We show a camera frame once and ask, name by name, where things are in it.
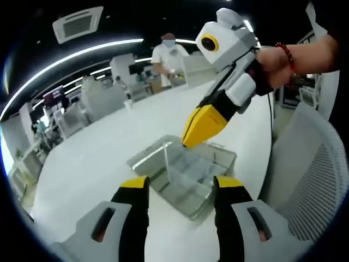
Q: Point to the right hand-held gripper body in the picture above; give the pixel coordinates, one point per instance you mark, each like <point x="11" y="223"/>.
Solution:
<point x="231" y="46"/>

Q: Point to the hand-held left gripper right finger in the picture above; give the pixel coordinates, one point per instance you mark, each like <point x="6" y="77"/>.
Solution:
<point x="245" y="234"/>

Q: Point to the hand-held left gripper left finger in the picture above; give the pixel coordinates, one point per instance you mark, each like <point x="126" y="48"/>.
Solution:
<point x="109" y="234"/>

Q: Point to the clear plastic divider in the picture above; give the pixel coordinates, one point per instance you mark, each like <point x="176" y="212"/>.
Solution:
<point x="167" y="163"/>

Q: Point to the clear plastic guide fixture box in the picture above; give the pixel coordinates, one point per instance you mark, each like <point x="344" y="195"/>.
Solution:
<point x="191" y="174"/>

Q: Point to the person's right hand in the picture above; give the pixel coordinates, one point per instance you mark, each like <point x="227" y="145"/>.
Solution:
<point x="272" y="71"/>

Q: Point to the white paper cup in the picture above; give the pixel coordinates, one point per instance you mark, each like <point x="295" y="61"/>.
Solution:
<point x="128" y="105"/>

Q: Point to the white mesh office chair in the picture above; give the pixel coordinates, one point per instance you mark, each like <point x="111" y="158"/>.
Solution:
<point x="71" y="121"/>
<point x="308" y="174"/>

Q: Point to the large grey chair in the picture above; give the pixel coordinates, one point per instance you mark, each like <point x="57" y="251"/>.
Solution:
<point x="103" y="98"/>

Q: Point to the white low cabinet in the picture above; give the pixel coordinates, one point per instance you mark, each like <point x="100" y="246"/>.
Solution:
<point x="30" y="166"/>

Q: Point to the person's black shirt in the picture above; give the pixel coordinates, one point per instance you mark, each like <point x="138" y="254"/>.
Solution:
<point x="338" y="19"/>

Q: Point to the green potted plant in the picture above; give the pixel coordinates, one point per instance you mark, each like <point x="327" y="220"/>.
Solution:
<point x="19" y="153"/>

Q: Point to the ceiling light strip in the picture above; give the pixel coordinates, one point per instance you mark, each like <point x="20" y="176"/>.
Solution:
<point x="68" y="60"/>

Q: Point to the ceiling air conditioner vent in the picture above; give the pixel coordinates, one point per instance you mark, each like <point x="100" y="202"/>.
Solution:
<point x="77" y="24"/>

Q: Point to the wall screen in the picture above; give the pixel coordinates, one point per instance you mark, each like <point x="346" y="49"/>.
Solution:
<point x="54" y="96"/>

